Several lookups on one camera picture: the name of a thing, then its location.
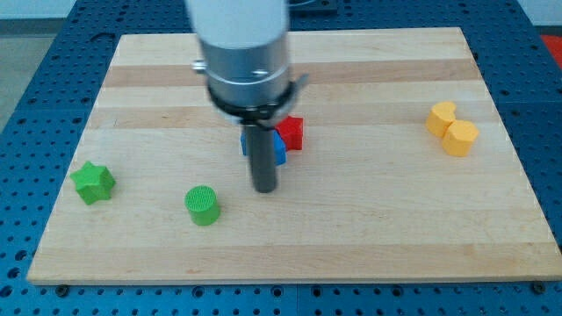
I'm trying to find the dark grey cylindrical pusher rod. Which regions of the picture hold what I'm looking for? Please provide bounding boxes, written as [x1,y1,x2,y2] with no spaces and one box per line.
[244,126,277,193]

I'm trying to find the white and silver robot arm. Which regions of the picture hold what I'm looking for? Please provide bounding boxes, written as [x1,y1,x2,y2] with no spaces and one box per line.
[185,0,297,193]

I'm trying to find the yellow hexagon block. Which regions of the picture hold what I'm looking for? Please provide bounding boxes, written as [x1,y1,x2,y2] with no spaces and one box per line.
[442,120,479,157]

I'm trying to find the blue block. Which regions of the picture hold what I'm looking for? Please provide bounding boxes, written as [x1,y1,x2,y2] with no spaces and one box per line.
[240,131,286,166]

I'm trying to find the red block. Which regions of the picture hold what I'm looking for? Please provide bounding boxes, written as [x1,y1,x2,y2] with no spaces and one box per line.
[276,116,304,151]

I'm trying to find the green cylinder block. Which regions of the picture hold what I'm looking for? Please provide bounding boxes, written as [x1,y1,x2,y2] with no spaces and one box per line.
[184,185,220,226]

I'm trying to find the wooden board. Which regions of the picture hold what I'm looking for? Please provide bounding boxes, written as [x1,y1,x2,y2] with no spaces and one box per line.
[27,27,561,285]

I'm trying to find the green star block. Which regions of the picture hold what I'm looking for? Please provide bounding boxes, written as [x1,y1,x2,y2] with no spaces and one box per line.
[69,161,116,205]

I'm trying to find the yellow heart block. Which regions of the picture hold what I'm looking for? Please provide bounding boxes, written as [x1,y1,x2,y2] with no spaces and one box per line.
[425,101,457,138]

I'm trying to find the black cable tie clamp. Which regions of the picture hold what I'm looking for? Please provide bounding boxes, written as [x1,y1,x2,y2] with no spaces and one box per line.
[207,74,309,130]

